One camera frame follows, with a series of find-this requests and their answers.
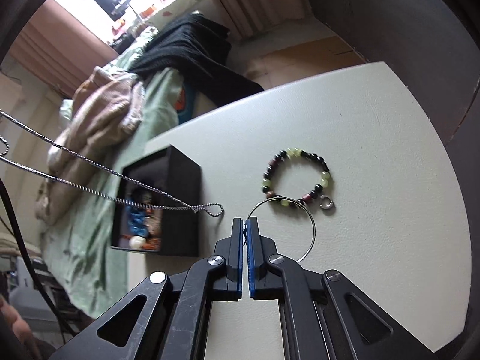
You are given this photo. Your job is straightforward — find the black knitted blanket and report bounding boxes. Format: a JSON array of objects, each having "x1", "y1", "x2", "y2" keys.
[{"x1": 128, "y1": 14, "x2": 264, "y2": 107}]

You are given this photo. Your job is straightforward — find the person left hand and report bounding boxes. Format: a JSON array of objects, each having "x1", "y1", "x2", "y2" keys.
[{"x1": 1, "y1": 297, "x2": 41, "y2": 359}]

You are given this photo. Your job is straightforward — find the pink fleece blanket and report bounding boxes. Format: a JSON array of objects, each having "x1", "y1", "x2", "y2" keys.
[{"x1": 35, "y1": 67, "x2": 145, "y2": 225}]

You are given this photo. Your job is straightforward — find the flattened cardboard floor sheets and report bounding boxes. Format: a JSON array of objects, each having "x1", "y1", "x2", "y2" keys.
[{"x1": 243, "y1": 36, "x2": 365, "y2": 90}]

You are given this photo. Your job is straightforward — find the silver bangle ring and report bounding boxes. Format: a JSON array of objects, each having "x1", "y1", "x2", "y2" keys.
[{"x1": 245, "y1": 196, "x2": 317, "y2": 264}]

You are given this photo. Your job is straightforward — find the black jewelry box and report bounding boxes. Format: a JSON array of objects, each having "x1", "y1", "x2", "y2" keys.
[{"x1": 111, "y1": 145, "x2": 201, "y2": 257}]

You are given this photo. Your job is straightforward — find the pink curtain left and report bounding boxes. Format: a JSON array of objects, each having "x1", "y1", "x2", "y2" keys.
[{"x1": 9, "y1": 0, "x2": 118, "y2": 98}]

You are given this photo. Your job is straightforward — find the green and black bead bracelet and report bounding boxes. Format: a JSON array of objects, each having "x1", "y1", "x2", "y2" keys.
[{"x1": 261, "y1": 146, "x2": 337, "y2": 212}]

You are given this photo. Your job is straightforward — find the black cable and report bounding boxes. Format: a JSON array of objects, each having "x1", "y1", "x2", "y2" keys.
[{"x1": 0, "y1": 177, "x2": 76, "y2": 346}]

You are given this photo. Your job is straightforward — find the silver chain necklace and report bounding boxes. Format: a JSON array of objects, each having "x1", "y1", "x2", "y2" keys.
[{"x1": 0, "y1": 109, "x2": 226, "y2": 217}]

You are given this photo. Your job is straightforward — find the blue bead necklace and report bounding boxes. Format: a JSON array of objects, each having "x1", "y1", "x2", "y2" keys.
[{"x1": 125, "y1": 194, "x2": 155, "y2": 239}]

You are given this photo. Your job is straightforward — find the green bed sheet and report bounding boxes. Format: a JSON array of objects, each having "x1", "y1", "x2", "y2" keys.
[{"x1": 41, "y1": 27, "x2": 183, "y2": 318}]

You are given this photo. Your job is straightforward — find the dark grey wardrobe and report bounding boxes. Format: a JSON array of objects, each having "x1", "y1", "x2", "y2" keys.
[{"x1": 299, "y1": 0, "x2": 480, "y2": 151}]

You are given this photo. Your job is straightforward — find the patterned window seat cushion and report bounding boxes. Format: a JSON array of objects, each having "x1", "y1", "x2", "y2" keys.
[{"x1": 143, "y1": 0, "x2": 202, "y2": 30}]

